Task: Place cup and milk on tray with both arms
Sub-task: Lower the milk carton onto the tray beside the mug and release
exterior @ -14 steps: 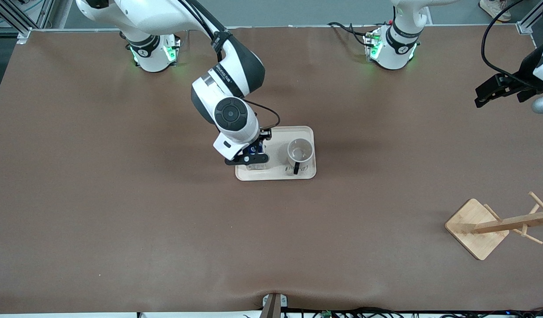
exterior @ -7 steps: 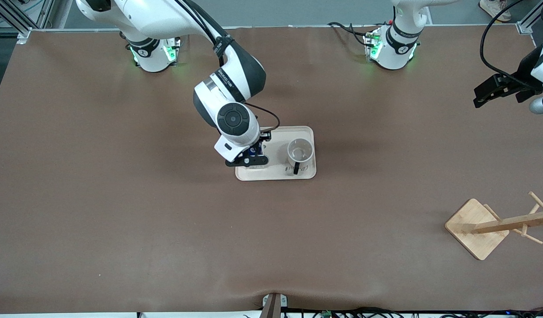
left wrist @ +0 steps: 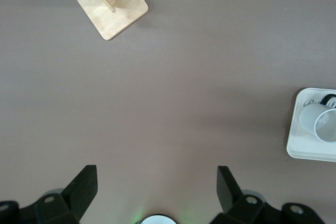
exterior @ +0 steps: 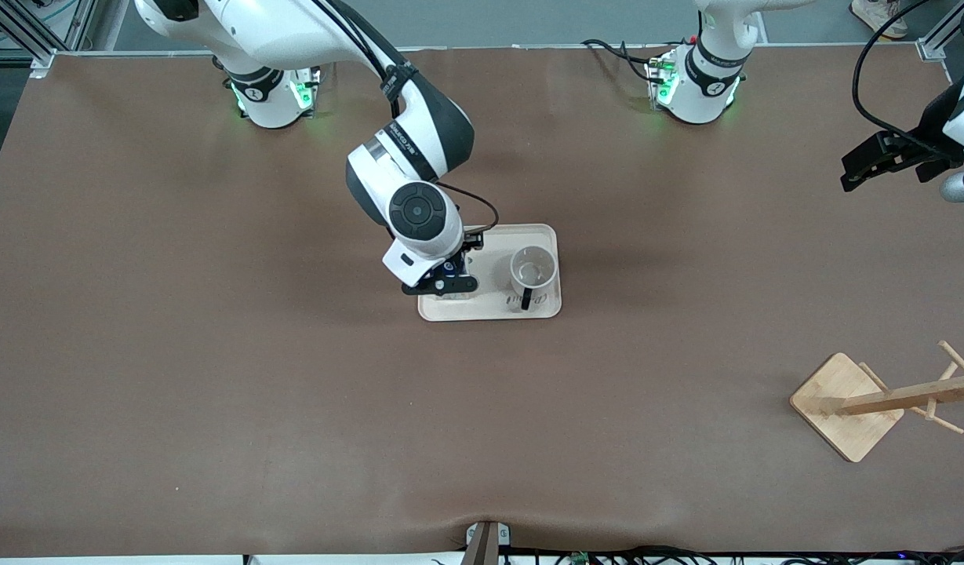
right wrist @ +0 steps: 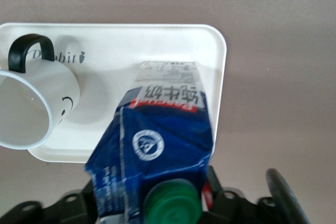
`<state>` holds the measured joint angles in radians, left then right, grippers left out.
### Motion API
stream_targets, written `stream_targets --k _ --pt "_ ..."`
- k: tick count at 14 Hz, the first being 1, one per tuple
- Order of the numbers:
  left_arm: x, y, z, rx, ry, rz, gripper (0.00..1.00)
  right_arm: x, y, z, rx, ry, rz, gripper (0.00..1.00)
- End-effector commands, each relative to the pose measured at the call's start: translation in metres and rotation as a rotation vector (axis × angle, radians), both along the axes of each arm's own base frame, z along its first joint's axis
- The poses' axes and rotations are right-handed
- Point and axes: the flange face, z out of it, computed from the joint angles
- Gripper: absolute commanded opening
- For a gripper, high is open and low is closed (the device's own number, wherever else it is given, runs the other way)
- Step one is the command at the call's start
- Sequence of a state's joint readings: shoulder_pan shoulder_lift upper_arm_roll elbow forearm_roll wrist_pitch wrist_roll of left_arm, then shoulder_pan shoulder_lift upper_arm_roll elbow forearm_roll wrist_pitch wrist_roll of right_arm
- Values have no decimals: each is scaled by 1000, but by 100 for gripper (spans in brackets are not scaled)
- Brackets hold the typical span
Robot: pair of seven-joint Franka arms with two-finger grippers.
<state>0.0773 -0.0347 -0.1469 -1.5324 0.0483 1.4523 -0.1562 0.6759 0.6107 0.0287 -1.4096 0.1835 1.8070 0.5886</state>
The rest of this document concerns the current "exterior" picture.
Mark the white shoe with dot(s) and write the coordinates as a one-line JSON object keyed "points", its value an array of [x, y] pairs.
{"points": [[882, 20]]}

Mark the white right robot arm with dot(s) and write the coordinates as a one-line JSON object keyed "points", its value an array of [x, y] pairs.
{"points": [[293, 31]]}

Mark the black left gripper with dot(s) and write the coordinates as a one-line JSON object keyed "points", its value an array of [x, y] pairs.
{"points": [[926, 149]]}

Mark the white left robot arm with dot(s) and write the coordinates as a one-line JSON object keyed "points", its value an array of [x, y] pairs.
{"points": [[697, 86]]}

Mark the small green connector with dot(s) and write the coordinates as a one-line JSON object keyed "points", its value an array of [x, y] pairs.
{"points": [[580, 559]]}

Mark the wooden mug tree rack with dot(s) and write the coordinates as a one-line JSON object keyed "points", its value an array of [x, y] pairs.
{"points": [[842, 408]]}

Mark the aluminium frame profile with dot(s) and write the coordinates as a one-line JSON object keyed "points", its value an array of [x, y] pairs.
{"points": [[933, 47], [27, 35]]}

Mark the metal table edge bracket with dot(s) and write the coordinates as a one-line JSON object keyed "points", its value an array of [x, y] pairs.
{"points": [[485, 545]]}

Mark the cream rabbit print tray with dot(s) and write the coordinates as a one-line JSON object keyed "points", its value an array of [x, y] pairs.
{"points": [[489, 259]]}

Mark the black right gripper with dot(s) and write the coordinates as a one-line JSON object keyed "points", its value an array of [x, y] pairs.
{"points": [[467, 245]]}

